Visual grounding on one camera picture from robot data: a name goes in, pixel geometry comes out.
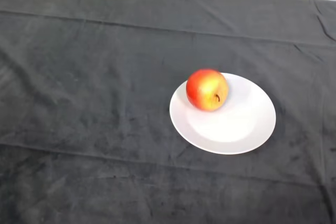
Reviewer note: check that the white round plate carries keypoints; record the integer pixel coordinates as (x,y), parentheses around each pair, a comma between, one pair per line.
(231,127)

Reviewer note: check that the black cloth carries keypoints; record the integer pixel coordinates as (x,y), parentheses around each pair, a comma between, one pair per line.
(78,77)

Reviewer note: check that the red yellow apple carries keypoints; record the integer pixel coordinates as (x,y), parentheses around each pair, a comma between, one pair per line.
(207,90)

